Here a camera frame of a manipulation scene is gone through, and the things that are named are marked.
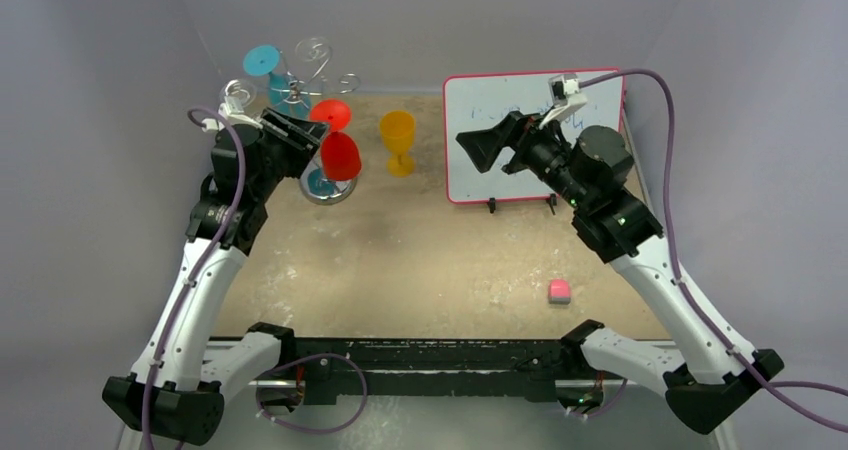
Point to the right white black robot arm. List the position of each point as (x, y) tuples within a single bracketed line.
[(712, 371)]

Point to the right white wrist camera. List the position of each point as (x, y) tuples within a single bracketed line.
[(567, 98)]

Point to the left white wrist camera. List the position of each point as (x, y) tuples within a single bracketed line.
[(230, 110)]

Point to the orange plastic wine glass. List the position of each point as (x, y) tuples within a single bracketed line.
[(397, 130)]

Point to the blue plastic wine glass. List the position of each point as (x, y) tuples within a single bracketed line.
[(283, 88)]

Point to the pink grey eraser block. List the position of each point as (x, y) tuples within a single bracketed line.
[(559, 292)]

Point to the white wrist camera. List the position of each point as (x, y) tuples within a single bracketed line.
[(567, 98), (230, 110)]

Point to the silver wire wine glass rack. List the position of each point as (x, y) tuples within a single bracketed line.
[(320, 89)]

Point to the pink framed whiteboard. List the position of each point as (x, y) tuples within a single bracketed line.
[(478, 102)]

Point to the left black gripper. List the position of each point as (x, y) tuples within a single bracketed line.
[(301, 140)]

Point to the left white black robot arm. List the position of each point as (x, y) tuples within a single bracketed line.
[(172, 392)]

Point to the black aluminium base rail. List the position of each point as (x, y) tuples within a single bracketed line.
[(534, 370)]

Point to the clear wine glass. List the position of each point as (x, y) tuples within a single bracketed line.
[(238, 92)]

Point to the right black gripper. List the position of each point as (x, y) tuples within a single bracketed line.
[(515, 144)]

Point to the red plastic wine glass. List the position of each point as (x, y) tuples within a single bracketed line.
[(339, 153)]

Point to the clear champagne flute glass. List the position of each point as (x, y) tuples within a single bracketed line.
[(316, 51)]

